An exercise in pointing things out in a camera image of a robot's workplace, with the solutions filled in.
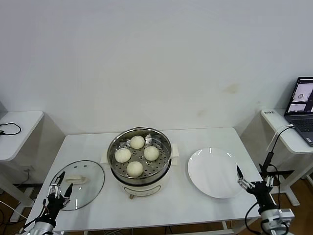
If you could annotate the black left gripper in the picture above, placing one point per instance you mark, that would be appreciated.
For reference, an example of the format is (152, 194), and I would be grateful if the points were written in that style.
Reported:
(55, 204)

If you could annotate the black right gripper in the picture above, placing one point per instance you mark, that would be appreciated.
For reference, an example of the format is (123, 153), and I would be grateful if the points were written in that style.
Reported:
(264, 195)

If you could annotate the white steamed baozi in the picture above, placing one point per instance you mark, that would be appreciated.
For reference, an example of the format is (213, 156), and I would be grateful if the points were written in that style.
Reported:
(137, 142)
(134, 169)
(123, 155)
(151, 153)

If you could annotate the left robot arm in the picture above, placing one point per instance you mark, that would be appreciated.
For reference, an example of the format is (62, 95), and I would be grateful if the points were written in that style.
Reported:
(41, 226)

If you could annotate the stainless steel steamer basket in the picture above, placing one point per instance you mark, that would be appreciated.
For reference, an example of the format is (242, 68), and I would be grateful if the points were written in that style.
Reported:
(161, 147)

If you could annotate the black hanging power adapter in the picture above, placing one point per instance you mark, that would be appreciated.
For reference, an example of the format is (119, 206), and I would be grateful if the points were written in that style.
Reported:
(267, 160)

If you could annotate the round glass pot lid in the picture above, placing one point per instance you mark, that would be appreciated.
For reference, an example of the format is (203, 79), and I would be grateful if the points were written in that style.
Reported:
(93, 178)

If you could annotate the white round plate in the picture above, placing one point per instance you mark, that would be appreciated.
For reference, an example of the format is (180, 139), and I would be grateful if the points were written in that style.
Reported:
(212, 171)

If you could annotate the white table underframe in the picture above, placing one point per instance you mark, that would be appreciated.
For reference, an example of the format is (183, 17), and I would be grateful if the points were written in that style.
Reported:
(228, 227)

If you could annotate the desk label sticker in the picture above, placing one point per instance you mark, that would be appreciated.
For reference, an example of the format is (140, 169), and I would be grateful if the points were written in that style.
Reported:
(269, 112)

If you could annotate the cream electric cooker base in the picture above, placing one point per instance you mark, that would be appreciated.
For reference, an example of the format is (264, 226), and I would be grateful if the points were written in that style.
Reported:
(141, 188)

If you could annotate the grey open laptop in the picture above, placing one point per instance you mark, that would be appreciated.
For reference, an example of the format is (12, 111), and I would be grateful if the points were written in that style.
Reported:
(300, 98)

